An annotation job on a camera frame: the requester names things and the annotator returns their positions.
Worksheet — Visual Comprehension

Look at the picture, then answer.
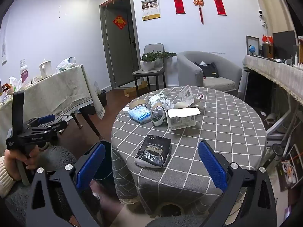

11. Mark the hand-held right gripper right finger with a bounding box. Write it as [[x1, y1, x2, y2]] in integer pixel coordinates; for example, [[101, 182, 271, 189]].
[[198, 140, 277, 227]]

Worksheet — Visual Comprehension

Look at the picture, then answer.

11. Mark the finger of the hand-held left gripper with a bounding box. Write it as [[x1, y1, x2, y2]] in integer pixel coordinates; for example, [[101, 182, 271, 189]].
[[31, 120, 68, 134], [30, 114, 56, 126]]

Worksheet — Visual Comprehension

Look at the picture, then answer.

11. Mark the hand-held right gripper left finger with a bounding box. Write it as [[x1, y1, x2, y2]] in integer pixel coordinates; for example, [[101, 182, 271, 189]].
[[26, 142, 106, 227]]

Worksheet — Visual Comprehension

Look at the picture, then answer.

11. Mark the dark teal trash bin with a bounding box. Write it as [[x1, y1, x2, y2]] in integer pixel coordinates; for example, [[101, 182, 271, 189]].
[[82, 141, 114, 181]]

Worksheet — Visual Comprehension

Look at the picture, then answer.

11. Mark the trash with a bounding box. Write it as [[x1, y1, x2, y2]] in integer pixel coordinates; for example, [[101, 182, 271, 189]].
[[166, 107, 201, 131]]

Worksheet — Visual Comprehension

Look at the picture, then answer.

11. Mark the black snack packet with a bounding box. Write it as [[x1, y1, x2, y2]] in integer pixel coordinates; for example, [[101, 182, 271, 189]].
[[134, 134, 172, 169]]

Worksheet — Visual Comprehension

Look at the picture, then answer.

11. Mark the blue white tissue packet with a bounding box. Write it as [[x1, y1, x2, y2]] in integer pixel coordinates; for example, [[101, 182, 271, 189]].
[[128, 105, 152, 124]]

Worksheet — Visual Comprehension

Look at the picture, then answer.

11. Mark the silver foil bag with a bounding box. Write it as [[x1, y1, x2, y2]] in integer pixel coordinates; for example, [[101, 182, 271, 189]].
[[151, 104, 166, 127]]

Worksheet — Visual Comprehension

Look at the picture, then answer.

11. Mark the brown cardboard scrap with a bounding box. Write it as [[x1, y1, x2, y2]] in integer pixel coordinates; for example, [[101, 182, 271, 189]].
[[129, 99, 148, 110]]

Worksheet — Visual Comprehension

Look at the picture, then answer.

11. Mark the white printed paper packaging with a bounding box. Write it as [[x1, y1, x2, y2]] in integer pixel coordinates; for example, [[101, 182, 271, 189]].
[[174, 84, 201, 109]]

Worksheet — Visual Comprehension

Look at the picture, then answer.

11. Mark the person's left forearm cream sleeve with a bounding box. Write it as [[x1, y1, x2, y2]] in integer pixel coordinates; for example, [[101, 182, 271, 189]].
[[0, 156, 16, 198]]

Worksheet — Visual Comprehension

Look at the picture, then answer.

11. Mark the person's left hand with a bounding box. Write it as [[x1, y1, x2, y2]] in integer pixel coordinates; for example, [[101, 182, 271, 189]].
[[4, 144, 48, 181]]

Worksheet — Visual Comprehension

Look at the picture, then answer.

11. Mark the beige patterned tablecloth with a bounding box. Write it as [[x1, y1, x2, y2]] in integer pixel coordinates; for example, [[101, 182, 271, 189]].
[[0, 64, 105, 152]]

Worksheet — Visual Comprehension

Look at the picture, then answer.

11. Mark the dark wooden table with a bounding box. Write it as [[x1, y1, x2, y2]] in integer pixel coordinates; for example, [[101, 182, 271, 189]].
[[55, 104, 105, 141]]

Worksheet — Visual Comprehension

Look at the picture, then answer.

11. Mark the grey checked tablecloth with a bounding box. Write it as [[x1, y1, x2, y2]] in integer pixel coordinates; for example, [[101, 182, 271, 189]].
[[111, 86, 268, 218]]

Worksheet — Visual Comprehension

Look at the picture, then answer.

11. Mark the white kettle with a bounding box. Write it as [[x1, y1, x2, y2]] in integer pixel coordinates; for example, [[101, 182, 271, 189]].
[[38, 59, 53, 78]]

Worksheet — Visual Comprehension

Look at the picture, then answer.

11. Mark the clear bottle purple label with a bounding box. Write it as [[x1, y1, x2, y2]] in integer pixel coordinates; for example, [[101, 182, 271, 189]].
[[19, 59, 30, 84]]

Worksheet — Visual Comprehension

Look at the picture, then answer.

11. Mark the small black bin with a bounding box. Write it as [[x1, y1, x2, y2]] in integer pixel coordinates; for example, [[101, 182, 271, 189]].
[[96, 82, 107, 107]]

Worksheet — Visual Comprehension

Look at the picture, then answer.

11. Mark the white plastic bag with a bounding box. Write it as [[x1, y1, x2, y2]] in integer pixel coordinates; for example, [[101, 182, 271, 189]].
[[56, 57, 76, 74]]

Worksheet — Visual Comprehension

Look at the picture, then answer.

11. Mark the flat cardboard box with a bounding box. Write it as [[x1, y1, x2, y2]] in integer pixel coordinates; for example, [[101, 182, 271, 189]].
[[123, 80, 148, 98]]

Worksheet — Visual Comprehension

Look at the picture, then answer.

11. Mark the black handbag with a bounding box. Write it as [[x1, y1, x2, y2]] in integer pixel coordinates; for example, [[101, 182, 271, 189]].
[[194, 61, 220, 78]]

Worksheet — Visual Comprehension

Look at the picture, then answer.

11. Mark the grey door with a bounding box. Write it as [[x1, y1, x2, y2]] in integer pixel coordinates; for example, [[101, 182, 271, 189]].
[[99, 0, 140, 90]]

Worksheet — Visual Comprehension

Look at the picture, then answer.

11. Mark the grey armchair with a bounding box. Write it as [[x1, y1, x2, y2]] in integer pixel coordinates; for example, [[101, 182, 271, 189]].
[[177, 51, 243, 94]]

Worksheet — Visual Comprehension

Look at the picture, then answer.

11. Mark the potted plant white pot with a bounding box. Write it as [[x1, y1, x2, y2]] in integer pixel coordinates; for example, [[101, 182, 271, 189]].
[[140, 51, 157, 71], [154, 50, 178, 68]]

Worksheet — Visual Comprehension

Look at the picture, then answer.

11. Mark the sideboard with lace cloth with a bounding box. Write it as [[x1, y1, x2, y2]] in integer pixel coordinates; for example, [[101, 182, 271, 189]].
[[244, 55, 303, 106]]

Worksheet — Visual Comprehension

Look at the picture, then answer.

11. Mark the red diamond door decoration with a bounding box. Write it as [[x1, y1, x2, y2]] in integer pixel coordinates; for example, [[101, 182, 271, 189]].
[[113, 16, 127, 29]]

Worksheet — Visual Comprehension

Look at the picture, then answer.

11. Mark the grey dining chair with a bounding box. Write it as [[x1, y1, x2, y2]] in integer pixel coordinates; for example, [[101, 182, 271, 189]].
[[132, 44, 166, 95]]

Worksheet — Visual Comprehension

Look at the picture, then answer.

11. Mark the brown wooden speaker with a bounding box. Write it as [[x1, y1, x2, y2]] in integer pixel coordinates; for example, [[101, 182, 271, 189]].
[[262, 43, 274, 58]]

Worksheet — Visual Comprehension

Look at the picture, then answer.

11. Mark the black monitor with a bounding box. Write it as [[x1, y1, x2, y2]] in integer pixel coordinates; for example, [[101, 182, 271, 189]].
[[272, 30, 299, 59]]

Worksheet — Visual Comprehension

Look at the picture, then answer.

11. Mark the box with cables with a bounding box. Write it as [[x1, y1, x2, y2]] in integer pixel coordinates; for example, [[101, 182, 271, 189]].
[[276, 144, 303, 192]]

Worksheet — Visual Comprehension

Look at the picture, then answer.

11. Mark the white desk frame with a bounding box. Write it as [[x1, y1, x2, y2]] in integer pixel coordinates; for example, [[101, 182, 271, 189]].
[[265, 104, 299, 145]]

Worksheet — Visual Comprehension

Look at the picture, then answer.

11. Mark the picture frame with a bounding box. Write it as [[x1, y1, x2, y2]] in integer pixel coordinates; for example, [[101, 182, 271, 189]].
[[245, 35, 259, 57]]

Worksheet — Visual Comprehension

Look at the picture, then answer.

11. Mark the wall calendar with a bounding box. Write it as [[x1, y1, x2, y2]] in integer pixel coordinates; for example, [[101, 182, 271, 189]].
[[141, 0, 161, 21]]

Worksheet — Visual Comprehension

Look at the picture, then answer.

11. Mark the white security camera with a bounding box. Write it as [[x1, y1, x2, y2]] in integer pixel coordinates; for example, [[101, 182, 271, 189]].
[[258, 9, 268, 27]]

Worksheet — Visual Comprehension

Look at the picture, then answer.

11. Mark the red wall scroll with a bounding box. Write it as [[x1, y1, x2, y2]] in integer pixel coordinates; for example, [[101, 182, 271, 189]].
[[173, 0, 186, 15], [212, 0, 227, 16]]

